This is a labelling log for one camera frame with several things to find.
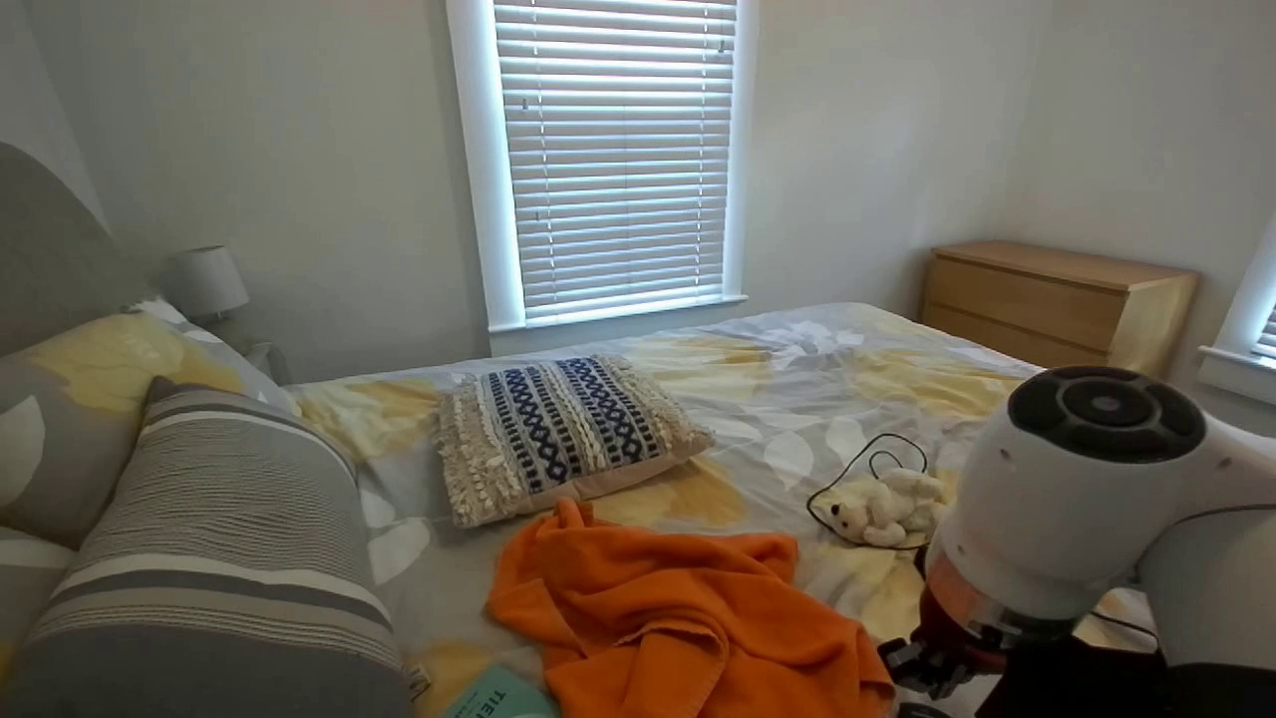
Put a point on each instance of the grey bedside lamp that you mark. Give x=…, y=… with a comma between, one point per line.
x=206, y=280

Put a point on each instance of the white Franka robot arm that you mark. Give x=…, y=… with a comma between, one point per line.
x=1129, y=530

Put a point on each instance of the floral yellow grey bedspread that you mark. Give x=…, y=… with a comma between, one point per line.
x=822, y=383

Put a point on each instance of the grey striped pillow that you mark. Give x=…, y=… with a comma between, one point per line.
x=226, y=558

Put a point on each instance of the white window frame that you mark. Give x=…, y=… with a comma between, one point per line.
x=471, y=159
x=1243, y=343

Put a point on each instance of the grey headboard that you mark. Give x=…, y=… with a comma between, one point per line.
x=55, y=254

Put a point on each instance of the white window blinds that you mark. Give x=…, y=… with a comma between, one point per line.
x=618, y=145

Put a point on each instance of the blue white patterned pillow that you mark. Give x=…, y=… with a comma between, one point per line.
x=565, y=432

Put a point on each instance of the orange cloth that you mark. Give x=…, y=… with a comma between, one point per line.
x=679, y=613

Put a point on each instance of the wooden dresser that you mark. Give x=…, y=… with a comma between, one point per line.
x=1050, y=299

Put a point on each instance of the yellow grey floral pillow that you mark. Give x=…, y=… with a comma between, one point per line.
x=92, y=383

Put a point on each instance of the white crumpled cloth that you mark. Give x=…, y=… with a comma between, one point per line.
x=877, y=509

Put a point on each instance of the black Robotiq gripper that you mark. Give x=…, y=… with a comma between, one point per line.
x=982, y=679

